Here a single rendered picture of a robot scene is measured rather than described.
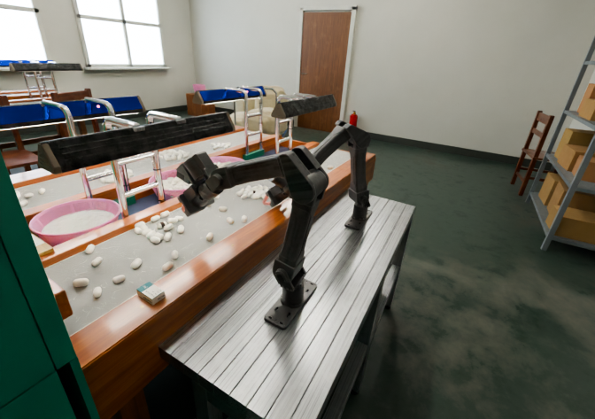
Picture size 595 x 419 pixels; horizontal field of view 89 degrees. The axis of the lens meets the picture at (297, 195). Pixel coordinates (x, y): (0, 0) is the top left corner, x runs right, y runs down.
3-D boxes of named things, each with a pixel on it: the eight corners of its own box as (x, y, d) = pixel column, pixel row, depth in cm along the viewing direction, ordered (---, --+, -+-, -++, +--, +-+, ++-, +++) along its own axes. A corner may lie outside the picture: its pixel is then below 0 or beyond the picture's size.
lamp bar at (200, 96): (266, 96, 221) (266, 86, 218) (202, 104, 172) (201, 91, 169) (258, 95, 224) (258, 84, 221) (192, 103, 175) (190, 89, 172)
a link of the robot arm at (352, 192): (357, 207, 129) (355, 133, 113) (348, 200, 134) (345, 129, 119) (369, 203, 130) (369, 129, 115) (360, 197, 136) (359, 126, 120)
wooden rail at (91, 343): (371, 180, 207) (375, 153, 199) (97, 430, 64) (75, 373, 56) (354, 175, 212) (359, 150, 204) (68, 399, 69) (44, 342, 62)
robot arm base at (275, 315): (262, 298, 79) (285, 308, 76) (299, 258, 95) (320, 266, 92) (262, 320, 82) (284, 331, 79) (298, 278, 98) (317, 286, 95)
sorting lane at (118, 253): (358, 157, 206) (358, 153, 206) (51, 357, 64) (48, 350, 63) (319, 148, 220) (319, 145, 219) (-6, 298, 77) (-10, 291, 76)
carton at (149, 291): (166, 297, 75) (164, 290, 74) (152, 305, 72) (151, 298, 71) (150, 287, 78) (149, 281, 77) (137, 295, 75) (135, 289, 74)
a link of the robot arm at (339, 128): (297, 174, 109) (359, 116, 109) (289, 166, 117) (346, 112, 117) (316, 194, 116) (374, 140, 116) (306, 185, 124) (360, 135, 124)
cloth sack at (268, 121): (293, 134, 470) (294, 107, 454) (266, 143, 410) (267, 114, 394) (263, 128, 493) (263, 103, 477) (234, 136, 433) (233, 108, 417)
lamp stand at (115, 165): (198, 230, 120) (187, 115, 101) (153, 255, 104) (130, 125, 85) (166, 216, 128) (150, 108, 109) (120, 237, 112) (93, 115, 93)
